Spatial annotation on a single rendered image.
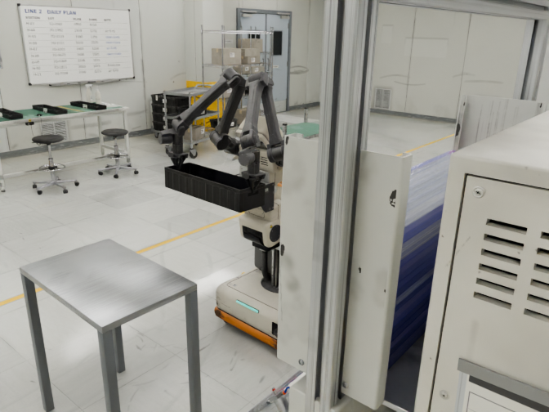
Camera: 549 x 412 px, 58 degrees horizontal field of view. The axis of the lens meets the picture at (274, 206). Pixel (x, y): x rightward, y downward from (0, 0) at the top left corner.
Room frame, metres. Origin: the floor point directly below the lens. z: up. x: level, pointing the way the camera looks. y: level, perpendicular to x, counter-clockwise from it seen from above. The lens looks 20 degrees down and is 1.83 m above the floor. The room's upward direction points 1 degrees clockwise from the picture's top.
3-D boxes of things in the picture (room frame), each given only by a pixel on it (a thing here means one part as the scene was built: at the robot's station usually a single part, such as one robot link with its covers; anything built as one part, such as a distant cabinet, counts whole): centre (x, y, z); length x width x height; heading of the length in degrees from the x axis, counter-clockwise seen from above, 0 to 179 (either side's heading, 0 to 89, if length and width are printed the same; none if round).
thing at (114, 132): (6.29, 2.07, 0.28); 0.54 x 0.52 x 0.57; 73
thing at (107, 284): (1.93, 0.74, 0.40); 0.70 x 0.45 x 0.80; 49
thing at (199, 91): (7.60, 1.27, 0.50); 0.90 x 0.54 x 1.00; 155
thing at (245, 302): (2.86, -0.06, 0.16); 0.67 x 0.64 x 0.25; 139
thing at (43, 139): (5.55, 2.58, 0.31); 0.52 x 0.49 x 0.62; 141
